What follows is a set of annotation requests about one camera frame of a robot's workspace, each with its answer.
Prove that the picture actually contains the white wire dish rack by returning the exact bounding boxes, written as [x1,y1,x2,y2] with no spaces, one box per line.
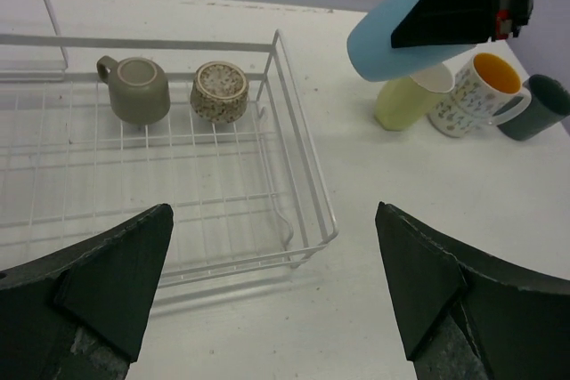
[1,31,338,287]

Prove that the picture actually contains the white wire plate rack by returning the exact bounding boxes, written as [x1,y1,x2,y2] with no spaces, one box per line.
[1,0,69,82]

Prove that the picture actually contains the white patterned orange-inside mug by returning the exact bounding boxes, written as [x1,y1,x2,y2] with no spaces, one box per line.
[427,53,532,138]

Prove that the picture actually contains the pale yellow mug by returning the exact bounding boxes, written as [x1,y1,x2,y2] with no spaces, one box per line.
[374,63,455,132]

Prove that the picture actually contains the light blue mug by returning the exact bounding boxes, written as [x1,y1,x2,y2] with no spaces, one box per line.
[346,0,480,84]

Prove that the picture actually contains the speckled beige small cup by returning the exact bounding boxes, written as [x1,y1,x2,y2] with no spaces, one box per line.
[190,61,249,124]

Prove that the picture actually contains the grey small cup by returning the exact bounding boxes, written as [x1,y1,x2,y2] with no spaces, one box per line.
[96,55,171,125]

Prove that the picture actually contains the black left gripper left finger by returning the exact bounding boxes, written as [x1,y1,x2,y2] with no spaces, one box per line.
[1,204,174,379]

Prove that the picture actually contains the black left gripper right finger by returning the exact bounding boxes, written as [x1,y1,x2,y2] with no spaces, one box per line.
[375,203,569,379]

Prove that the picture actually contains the dark teal wave mug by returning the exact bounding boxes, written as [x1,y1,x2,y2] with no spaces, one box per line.
[498,74,569,141]

